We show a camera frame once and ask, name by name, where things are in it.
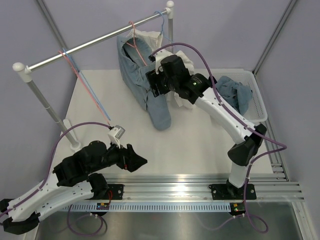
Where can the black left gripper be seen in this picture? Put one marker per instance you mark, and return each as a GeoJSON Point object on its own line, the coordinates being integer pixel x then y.
{"type": "Point", "coordinates": [129, 159]}

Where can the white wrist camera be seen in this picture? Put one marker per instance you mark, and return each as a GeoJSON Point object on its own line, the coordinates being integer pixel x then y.
{"type": "Point", "coordinates": [115, 135]}
{"type": "Point", "coordinates": [158, 57]}

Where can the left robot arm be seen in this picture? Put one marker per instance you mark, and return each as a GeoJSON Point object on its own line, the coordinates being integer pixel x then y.
{"type": "Point", "coordinates": [76, 178]}

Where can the light blue denim shirt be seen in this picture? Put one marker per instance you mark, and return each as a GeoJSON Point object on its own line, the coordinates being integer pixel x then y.
{"type": "Point", "coordinates": [235, 93]}

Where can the white plastic basket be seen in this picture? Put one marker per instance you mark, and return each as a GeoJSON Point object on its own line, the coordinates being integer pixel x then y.
{"type": "Point", "coordinates": [256, 112]}

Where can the blue hanger with denim shirt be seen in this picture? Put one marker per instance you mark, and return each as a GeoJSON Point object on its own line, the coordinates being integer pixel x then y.
{"type": "Point", "coordinates": [86, 82]}

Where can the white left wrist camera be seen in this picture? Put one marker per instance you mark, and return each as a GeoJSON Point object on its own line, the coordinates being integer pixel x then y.
{"type": "Point", "coordinates": [115, 135]}

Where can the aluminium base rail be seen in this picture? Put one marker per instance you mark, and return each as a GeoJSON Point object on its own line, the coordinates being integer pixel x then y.
{"type": "Point", "coordinates": [195, 187]}

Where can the white slotted cable duct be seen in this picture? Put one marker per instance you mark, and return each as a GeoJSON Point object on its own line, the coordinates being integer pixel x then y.
{"type": "Point", "coordinates": [153, 207]}

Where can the pink hanger with jeans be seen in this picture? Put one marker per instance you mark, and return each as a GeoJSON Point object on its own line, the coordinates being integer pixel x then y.
{"type": "Point", "coordinates": [134, 45]}

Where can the blue denim jeans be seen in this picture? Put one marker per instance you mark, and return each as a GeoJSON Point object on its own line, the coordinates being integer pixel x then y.
{"type": "Point", "coordinates": [133, 72]}

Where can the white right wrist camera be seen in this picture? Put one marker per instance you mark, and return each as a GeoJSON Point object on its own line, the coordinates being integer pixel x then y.
{"type": "Point", "coordinates": [158, 57]}

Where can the silver clothes rack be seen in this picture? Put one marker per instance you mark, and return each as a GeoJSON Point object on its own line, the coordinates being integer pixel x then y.
{"type": "Point", "coordinates": [25, 71]}

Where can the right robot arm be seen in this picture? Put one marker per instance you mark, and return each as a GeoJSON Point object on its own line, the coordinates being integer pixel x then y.
{"type": "Point", "coordinates": [246, 136]}

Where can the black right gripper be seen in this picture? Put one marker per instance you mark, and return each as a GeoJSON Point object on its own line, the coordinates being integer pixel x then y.
{"type": "Point", "coordinates": [154, 79]}

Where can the blue hanger with white shirt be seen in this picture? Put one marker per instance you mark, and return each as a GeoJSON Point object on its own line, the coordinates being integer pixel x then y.
{"type": "Point", "coordinates": [162, 32]}

